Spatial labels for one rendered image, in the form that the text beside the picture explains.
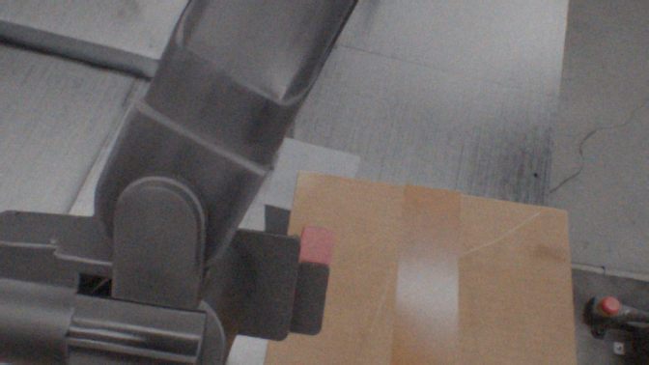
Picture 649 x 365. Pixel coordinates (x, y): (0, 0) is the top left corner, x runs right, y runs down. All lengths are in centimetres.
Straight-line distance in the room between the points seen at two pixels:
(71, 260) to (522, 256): 39
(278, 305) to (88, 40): 69
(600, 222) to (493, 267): 147
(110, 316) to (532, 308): 36
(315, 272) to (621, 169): 180
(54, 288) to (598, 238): 180
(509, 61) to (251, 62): 89
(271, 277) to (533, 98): 74
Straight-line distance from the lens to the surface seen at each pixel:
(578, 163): 213
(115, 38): 103
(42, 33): 107
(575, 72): 234
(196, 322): 31
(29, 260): 33
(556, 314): 58
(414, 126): 100
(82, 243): 32
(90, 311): 32
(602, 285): 167
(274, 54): 26
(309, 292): 43
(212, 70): 26
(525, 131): 104
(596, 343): 159
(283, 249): 40
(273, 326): 42
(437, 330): 55
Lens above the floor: 163
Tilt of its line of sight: 60 degrees down
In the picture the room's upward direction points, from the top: 8 degrees clockwise
